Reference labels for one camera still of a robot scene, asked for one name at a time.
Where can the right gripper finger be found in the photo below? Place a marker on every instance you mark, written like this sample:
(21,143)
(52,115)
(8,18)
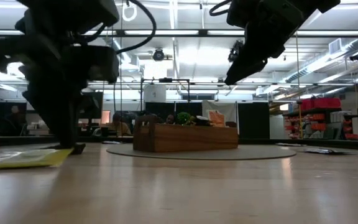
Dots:
(245,57)
(247,71)

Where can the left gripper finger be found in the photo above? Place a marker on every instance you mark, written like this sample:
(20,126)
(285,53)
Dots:
(50,109)
(71,109)

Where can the yellow green tea packet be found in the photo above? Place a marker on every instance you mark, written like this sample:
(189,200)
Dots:
(26,158)
(183,117)
(192,120)

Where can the white orange Tazo tea packet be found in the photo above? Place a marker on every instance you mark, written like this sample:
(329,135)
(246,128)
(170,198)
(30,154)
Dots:
(216,119)

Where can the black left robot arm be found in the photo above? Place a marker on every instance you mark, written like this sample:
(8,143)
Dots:
(73,12)

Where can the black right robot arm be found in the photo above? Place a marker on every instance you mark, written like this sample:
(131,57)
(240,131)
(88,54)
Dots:
(328,4)

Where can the wooden tea organizer box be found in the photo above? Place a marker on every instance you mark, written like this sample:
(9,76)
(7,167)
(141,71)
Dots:
(191,138)

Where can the black monitor on stand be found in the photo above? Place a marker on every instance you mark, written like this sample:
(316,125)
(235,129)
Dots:
(93,104)

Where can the person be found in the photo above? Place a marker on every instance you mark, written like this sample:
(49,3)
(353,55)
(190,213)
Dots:
(15,115)
(118,124)
(170,119)

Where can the distant overhead light bar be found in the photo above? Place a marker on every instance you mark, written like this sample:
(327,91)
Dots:
(291,84)

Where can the white hanging cloth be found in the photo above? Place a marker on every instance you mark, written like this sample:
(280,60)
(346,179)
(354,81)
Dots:
(219,107)

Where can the black overhead light bar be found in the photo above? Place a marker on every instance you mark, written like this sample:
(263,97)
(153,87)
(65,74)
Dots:
(202,32)

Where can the yellow pole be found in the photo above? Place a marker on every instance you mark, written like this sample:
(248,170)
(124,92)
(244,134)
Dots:
(300,121)

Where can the black ceiling speaker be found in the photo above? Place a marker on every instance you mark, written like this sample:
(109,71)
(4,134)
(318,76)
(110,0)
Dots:
(356,56)

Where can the red bin shelf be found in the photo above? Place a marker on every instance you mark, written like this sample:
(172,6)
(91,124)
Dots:
(322,102)

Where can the round beige mat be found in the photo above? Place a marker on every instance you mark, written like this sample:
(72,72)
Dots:
(259,153)

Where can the black ceiling-mounted camera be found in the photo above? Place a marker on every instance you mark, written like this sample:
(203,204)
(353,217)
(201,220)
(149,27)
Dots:
(233,48)
(158,55)

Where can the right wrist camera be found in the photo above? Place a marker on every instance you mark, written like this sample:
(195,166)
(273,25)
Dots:
(244,14)

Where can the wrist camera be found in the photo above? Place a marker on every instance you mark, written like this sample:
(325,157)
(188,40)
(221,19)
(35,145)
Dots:
(244,14)
(95,63)

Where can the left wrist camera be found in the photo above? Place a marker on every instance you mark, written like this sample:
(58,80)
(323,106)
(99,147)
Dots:
(95,63)

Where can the black aluminium table frame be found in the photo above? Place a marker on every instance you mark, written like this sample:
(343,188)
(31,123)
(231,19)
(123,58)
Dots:
(253,141)

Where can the black tubular stand frame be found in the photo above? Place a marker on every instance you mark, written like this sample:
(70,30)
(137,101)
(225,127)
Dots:
(165,80)

